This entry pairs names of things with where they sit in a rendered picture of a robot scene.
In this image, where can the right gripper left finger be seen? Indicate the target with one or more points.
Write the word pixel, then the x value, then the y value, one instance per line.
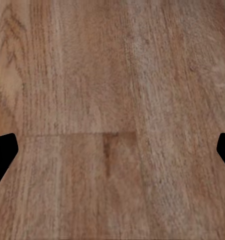
pixel 8 150

